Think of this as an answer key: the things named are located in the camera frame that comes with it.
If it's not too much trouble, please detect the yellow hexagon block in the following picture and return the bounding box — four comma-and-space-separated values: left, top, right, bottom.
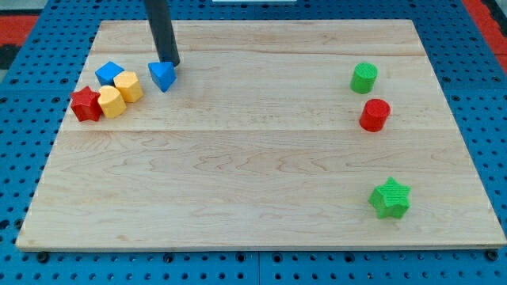
113, 71, 144, 103

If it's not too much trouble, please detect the light wooden board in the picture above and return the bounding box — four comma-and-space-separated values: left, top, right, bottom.
16, 20, 506, 253

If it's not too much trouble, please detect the blue triangle block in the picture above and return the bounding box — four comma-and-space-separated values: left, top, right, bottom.
148, 62, 177, 93

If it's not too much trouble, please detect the red cylinder block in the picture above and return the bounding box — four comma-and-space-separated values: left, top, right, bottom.
359, 98, 391, 132

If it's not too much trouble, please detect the green cylinder block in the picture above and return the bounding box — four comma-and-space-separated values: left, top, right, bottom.
349, 62, 378, 94

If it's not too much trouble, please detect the green star block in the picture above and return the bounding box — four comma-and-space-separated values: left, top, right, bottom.
368, 177, 411, 219

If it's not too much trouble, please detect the yellow heart block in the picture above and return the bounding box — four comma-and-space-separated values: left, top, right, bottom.
97, 85, 127, 119

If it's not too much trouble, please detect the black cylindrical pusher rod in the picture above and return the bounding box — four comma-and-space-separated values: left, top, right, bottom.
143, 0, 181, 67

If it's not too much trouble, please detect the blue cube block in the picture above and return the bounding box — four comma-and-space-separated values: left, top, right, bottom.
95, 61, 124, 86

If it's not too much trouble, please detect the red star block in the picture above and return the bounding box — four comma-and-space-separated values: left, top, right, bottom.
71, 86, 102, 122

